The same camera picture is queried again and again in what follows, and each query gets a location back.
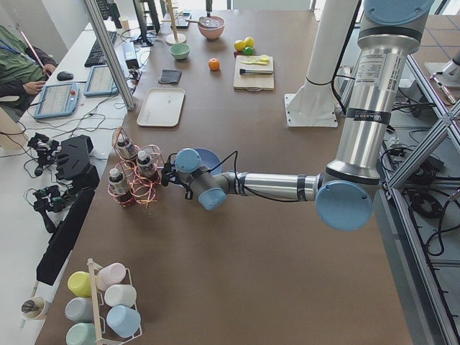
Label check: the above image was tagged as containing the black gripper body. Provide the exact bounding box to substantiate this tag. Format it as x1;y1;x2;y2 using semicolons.
161;154;177;186

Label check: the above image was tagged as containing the blue plate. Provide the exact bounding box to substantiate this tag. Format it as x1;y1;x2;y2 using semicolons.
195;147;222;175

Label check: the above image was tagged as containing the orange fruit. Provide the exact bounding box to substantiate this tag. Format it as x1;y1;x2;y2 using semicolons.
208;57;221;71

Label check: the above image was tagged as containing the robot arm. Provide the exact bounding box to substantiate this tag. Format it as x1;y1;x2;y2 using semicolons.
161;1;432;231

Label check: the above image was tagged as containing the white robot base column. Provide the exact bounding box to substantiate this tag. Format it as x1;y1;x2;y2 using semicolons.
285;0;361;128

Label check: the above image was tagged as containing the bottle lower left in rack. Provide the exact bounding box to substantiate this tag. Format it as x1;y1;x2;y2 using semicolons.
137;150;155;178

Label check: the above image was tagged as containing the bottle in rack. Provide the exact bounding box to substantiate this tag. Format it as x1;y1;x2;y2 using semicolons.
137;150;155;178
109;167;134;207
116;137;137;160

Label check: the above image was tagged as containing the bottle upper in rack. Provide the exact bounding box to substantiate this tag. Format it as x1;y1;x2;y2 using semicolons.
116;137;137;160

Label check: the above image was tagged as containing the bottle lower right in rack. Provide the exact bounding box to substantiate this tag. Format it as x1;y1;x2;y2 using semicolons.
109;167;134;207

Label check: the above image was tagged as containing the cream rabbit tray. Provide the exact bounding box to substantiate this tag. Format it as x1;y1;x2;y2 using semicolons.
137;88;185;127

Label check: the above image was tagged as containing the grey folded cloth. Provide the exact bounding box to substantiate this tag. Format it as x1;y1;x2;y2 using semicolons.
158;69;182;85

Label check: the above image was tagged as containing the teach pendant far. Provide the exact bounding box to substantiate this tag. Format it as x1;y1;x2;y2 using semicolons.
83;65;119;97

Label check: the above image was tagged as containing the teach pendant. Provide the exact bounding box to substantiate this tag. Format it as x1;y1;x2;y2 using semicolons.
83;65;119;97
34;83;79;119

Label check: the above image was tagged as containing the green bowl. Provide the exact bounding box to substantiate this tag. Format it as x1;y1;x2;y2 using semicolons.
170;43;190;60

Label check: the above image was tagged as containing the wooden cutting board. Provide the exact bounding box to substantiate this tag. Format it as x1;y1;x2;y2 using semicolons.
233;55;275;91

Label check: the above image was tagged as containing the steel cylinder muddler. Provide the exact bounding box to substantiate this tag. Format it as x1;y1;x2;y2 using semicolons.
239;68;274;75

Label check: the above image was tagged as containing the teach pendant near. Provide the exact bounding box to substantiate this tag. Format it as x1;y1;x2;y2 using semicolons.
34;83;79;119

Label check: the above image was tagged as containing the wooden cup tree stand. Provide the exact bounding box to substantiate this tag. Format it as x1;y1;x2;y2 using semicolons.
162;0;187;46

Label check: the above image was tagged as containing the black keyboard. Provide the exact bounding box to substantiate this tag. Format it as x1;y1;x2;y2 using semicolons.
84;31;117;68

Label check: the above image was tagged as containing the black computer mouse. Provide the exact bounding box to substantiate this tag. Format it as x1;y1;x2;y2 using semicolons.
56;71;74;81

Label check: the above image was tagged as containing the yellow lemon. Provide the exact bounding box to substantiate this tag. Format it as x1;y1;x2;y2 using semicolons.
244;37;254;47
234;40;246;52

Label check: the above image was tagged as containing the yellow plastic knife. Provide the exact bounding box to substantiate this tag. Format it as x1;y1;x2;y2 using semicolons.
241;57;270;65

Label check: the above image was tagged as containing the pink bowl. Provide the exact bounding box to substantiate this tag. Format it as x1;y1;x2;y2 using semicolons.
198;16;225;40

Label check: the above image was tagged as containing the green lime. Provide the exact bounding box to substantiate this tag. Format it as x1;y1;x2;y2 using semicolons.
242;47;254;55

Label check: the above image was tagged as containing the cup rack with cups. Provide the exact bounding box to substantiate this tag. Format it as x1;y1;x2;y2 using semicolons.
64;258;143;344

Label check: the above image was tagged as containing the metal ice scoop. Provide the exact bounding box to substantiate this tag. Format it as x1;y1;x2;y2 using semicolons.
187;17;221;28

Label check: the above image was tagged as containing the seated person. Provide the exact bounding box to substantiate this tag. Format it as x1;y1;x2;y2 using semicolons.
1;27;58;114

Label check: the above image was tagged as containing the paper cup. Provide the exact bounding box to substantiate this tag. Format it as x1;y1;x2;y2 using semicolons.
21;296;50;321

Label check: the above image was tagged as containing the copper wire bottle rack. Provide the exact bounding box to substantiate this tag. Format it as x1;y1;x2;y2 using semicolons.
107;127;164;207

